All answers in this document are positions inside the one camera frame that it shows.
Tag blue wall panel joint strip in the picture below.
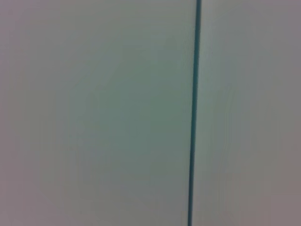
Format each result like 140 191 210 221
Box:
187 0 203 226

